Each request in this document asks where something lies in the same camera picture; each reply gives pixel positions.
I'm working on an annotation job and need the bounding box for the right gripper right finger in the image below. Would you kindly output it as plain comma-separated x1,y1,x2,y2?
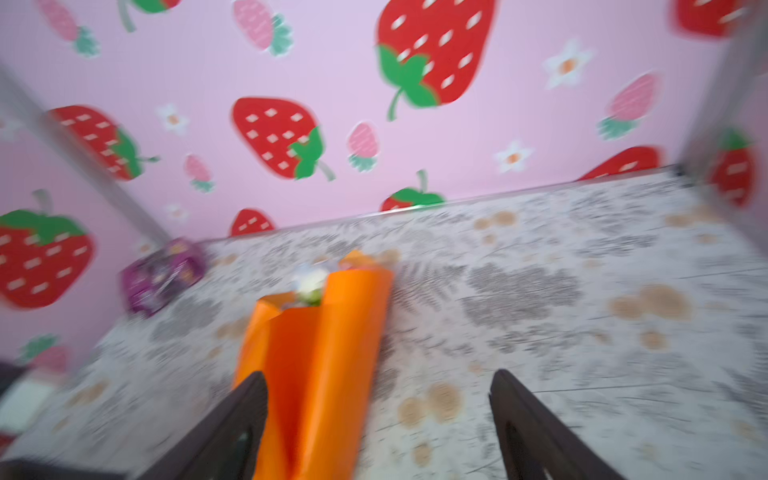
489,369,623,480

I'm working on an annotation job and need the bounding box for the purple plastic snack bag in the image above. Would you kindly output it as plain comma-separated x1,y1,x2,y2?
119,238,208,317

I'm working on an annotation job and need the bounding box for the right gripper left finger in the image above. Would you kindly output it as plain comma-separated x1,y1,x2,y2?
0,370,269,480

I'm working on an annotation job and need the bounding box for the orange wrapping paper sheet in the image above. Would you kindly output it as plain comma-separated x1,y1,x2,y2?
234,250,394,479

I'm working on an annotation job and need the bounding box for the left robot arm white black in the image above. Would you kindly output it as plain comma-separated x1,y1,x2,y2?
1,361,61,438

